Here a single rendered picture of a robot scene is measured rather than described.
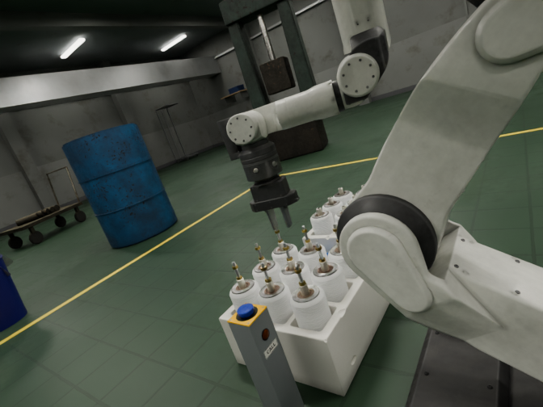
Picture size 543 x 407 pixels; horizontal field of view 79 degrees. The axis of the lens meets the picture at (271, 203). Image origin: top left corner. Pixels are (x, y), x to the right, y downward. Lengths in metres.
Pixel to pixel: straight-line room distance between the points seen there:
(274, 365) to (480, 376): 0.42
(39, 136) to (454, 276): 11.13
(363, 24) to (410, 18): 9.57
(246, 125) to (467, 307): 0.51
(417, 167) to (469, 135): 0.07
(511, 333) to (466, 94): 0.33
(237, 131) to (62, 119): 11.01
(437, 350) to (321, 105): 0.54
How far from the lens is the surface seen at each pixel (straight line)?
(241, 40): 4.98
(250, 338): 0.80
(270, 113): 0.81
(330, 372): 0.95
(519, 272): 0.59
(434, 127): 0.45
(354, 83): 0.68
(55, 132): 11.48
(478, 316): 0.54
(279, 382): 0.89
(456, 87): 0.41
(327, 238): 1.38
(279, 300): 0.96
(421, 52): 10.19
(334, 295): 0.99
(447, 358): 0.77
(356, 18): 0.70
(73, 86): 10.03
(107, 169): 3.14
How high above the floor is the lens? 0.73
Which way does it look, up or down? 15 degrees down
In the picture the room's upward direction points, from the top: 19 degrees counter-clockwise
